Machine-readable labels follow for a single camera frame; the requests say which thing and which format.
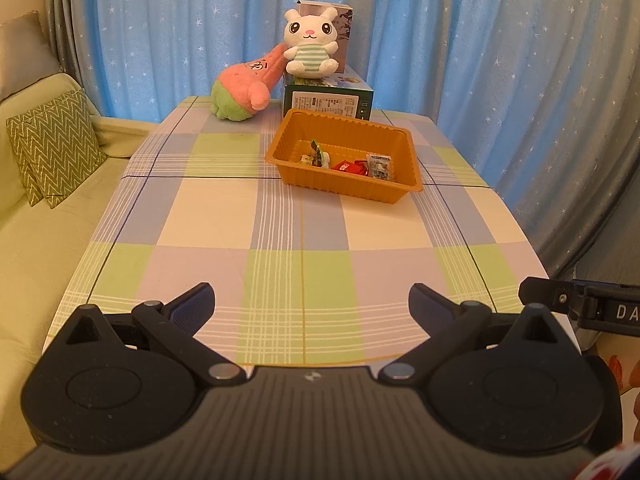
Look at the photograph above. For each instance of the beige cushion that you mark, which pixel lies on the beige cushion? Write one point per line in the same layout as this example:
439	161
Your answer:
25	55

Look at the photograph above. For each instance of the plain grey curtain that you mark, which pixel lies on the plain grey curtain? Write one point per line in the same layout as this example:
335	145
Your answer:
65	20

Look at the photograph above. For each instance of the blue star curtain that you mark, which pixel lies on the blue star curtain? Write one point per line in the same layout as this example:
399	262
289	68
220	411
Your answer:
450	60

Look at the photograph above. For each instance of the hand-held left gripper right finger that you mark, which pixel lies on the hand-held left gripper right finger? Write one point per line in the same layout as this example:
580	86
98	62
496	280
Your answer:
432	307

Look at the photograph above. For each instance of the red square snack packet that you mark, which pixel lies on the red square snack packet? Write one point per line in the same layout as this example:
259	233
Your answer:
360	167

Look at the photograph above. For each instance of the green white snack packet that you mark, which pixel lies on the green white snack packet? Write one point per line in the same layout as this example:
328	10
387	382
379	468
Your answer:
316	154

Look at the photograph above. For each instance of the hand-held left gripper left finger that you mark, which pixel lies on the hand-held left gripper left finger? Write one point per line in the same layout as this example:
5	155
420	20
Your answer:
192	307

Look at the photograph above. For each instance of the pink green starfish plush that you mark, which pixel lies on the pink green starfish plush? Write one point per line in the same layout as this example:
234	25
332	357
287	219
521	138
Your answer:
240	87

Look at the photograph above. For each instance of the green zigzag cushion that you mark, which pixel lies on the green zigzag cushion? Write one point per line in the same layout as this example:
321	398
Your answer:
31	187
55	145

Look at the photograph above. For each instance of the tall printed paper box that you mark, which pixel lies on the tall printed paper box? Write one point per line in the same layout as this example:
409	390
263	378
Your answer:
345	35

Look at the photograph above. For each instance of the clear packet of dark snack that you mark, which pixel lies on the clear packet of dark snack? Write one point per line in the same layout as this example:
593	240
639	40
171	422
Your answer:
380	166

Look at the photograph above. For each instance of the light green sofa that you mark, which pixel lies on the light green sofa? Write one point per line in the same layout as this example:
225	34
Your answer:
50	240

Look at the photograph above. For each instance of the person's right hand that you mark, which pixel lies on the person's right hand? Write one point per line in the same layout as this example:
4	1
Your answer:
636	400

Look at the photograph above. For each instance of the white bunny plush toy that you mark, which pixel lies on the white bunny plush toy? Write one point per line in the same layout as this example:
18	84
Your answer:
307	57

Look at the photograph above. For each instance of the orange plastic tray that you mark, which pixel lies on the orange plastic tray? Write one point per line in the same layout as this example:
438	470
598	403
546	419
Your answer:
345	190

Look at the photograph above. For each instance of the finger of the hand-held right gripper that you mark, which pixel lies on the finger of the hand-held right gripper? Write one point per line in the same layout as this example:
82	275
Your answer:
550	292

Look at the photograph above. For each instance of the dark green carton box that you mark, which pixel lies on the dark green carton box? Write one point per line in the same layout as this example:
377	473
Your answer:
325	102

